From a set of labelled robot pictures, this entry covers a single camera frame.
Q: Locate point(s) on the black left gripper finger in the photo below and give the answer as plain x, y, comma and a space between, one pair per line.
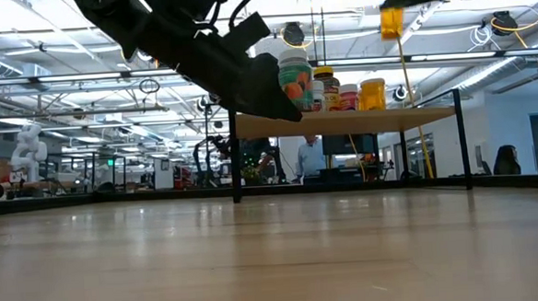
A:
266, 91

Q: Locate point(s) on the clear gummy vitamin bottle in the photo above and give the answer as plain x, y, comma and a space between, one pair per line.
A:
295, 82

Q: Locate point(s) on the small white medicine bottle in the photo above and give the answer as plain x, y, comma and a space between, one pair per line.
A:
318, 97

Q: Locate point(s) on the brown bottle yellow cap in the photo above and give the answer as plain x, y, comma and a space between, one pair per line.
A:
329, 89

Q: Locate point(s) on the pink Pepto Bismol bottle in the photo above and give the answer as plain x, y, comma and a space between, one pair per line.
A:
348, 99

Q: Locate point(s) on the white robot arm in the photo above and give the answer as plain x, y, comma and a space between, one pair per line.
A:
29, 151

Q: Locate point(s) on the black background robot arm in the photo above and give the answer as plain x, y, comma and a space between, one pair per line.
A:
218, 146

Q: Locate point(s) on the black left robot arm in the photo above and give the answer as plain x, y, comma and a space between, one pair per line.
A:
118, 11

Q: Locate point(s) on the wooden shelf black metal legs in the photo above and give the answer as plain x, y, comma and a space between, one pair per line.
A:
341, 122

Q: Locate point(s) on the person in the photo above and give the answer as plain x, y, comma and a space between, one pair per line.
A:
507, 161
311, 159

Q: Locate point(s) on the black monitor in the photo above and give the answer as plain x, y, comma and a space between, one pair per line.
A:
347, 144

